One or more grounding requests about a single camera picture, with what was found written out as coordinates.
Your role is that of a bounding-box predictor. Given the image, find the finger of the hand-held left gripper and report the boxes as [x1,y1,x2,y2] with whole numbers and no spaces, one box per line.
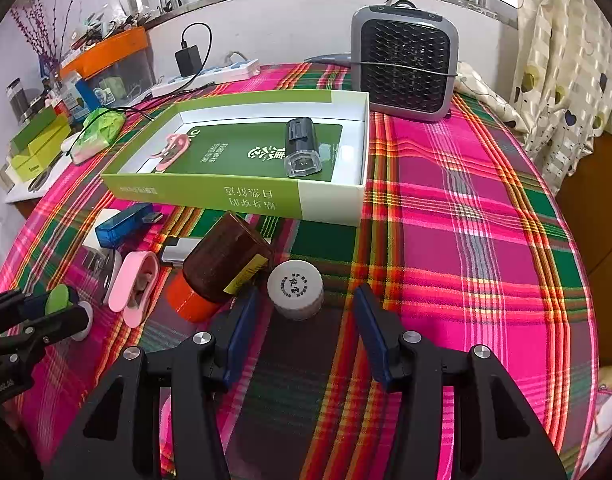
[0,287,82,338]
[0,306,90,386]

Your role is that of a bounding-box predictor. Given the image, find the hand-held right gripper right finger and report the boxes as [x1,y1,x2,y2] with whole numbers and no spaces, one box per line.
[353,282,569,480]

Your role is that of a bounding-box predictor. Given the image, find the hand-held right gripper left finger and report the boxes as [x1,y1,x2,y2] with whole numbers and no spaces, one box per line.
[48,287,261,480]

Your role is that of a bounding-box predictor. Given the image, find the green round disc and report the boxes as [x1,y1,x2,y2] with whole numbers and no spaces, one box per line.
[45,284,71,317]

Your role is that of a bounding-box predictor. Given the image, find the black round disc white rim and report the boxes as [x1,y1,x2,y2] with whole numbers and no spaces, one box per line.
[68,301,94,342]

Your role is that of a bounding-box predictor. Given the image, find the white round cap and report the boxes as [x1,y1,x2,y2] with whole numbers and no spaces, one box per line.
[267,261,325,322]

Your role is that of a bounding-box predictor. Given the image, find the sauce jar with orange lid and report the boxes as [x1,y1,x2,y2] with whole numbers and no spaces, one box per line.
[166,211,275,323]

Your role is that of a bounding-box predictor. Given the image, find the black silver lighter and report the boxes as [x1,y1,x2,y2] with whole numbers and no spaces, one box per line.
[161,236,203,266]

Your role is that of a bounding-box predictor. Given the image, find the green white cardboard box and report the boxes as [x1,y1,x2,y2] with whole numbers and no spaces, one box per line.
[101,91,371,227]

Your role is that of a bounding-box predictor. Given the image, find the black device with clear cap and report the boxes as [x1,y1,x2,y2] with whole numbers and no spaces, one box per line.
[283,116,323,179]

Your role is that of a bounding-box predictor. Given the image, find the pink oval case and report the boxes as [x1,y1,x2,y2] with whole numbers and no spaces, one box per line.
[107,251,160,328]

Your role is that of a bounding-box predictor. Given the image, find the white flat tray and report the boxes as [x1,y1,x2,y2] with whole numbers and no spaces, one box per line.
[5,162,69,206]

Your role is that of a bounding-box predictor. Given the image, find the blue transparent USB device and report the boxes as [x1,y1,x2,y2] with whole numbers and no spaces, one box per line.
[95,203,163,249]

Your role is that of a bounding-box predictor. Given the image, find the lime green small box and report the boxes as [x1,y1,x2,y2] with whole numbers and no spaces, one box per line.
[11,125,72,183]

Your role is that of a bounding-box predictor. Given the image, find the pink green plaid tablecloth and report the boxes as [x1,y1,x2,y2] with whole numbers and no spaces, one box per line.
[0,62,601,480]

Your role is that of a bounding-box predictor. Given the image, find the olive green small box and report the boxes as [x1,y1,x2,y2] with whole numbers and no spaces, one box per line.
[10,108,57,153]

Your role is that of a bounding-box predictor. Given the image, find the green printed insert card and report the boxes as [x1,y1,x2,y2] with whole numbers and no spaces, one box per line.
[156,121,344,183]

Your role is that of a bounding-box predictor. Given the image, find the green tissue pack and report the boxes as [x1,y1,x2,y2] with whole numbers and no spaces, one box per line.
[72,107,127,165]

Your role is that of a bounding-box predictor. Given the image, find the dark glass jar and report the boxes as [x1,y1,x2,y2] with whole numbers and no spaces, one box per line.
[6,78,29,123]

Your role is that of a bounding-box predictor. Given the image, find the blue white medicine box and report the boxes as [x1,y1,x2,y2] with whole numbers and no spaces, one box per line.
[61,71,99,122]

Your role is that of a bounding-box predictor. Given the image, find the light printed cloth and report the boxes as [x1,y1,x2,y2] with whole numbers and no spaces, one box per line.
[593,365,612,461]

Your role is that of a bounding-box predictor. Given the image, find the purple flower branches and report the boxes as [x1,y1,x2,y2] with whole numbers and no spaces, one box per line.
[11,0,87,76]

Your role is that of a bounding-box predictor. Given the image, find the wooden cabinet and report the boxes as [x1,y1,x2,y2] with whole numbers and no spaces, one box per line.
[556,130,612,366]

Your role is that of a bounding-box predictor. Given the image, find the white blue power strip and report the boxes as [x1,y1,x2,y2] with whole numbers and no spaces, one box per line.
[151,58,261,98]

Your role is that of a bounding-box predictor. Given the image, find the orange lidded storage box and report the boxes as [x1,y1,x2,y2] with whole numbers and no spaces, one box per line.
[60,26,154,96]

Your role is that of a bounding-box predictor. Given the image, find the black power adapter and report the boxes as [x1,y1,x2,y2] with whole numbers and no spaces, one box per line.
[175,46,203,77]

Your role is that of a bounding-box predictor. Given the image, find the grey portable fan heater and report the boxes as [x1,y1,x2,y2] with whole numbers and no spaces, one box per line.
[350,1,459,122]

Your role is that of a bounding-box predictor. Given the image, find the pile of assorted small items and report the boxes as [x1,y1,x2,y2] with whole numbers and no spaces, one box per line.
[71,10,152,46]

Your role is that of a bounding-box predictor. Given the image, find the cream dotted curtain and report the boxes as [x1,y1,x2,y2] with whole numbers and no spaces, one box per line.
[456,0,612,196]

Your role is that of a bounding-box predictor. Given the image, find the thin black cable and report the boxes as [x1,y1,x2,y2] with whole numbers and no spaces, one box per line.
[106,104,155,123]

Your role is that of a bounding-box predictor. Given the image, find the black adapter cable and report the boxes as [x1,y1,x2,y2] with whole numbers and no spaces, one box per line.
[181,22,213,81]

